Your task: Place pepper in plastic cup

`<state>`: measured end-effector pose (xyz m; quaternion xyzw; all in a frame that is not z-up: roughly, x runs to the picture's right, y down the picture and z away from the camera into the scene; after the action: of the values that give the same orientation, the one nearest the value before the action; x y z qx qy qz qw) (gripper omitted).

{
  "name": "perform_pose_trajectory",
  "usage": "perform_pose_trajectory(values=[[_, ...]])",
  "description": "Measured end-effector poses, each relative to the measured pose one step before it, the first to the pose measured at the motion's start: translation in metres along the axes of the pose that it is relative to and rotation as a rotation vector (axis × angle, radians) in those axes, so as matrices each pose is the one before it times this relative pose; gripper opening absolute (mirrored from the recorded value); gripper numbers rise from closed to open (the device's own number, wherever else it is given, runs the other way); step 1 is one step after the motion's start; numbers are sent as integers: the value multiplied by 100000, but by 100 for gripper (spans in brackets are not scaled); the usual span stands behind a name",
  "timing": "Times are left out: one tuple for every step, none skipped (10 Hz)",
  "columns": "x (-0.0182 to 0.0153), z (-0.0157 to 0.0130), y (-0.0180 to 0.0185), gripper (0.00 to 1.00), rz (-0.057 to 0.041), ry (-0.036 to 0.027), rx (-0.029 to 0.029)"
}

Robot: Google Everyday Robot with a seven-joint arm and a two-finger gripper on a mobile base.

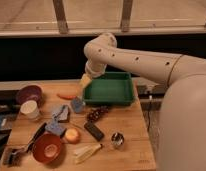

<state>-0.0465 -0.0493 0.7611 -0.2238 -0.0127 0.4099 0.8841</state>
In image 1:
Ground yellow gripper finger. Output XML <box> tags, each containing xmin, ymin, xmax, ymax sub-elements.
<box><xmin>79</xmin><ymin>74</ymin><xmax>92</xmax><ymax>88</ymax></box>

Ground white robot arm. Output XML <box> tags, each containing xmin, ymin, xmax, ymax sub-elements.
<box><xmin>83</xmin><ymin>32</ymin><xmax>206</xmax><ymax>171</ymax></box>

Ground white plastic cup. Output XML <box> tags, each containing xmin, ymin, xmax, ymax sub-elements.
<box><xmin>20</xmin><ymin>100</ymin><xmax>40</xmax><ymax>120</ymax></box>

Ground small metal cup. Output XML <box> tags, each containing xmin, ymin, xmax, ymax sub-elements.
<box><xmin>111</xmin><ymin>132</ymin><xmax>124</xmax><ymax>149</ymax></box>

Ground green plastic tray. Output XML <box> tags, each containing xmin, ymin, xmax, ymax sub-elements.
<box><xmin>83</xmin><ymin>72</ymin><xmax>135</xmax><ymax>106</ymax></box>

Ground dark purple grapes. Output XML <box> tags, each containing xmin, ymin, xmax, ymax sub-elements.
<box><xmin>86</xmin><ymin>106</ymin><xmax>110</xmax><ymax>122</ymax></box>

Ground blue grey cloth piece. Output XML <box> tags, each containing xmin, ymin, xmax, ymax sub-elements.
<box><xmin>52</xmin><ymin>105</ymin><xmax>69</xmax><ymax>122</ymax></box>

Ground black rectangular block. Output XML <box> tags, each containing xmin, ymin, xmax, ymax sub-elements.
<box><xmin>84</xmin><ymin>122</ymin><xmax>104</xmax><ymax>141</ymax></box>

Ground red yellow apple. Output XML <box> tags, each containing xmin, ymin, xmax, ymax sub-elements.
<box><xmin>65</xmin><ymin>128</ymin><xmax>80</xmax><ymax>144</ymax></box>

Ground blue sponge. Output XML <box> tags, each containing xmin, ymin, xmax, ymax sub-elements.
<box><xmin>45</xmin><ymin>120</ymin><xmax>65</xmax><ymax>136</ymax></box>

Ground purple bowl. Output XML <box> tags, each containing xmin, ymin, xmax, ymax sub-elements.
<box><xmin>16</xmin><ymin>85</ymin><xmax>42</xmax><ymax>104</ymax></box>

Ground yellow corn cob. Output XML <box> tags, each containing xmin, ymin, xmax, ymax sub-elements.
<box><xmin>74</xmin><ymin>144</ymin><xmax>102</xmax><ymax>164</ymax></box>

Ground red orange bowl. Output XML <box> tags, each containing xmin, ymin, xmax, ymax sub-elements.
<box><xmin>32</xmin><ymin>134</ymin><xmax>62</xmax><ymax>164</ymax></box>

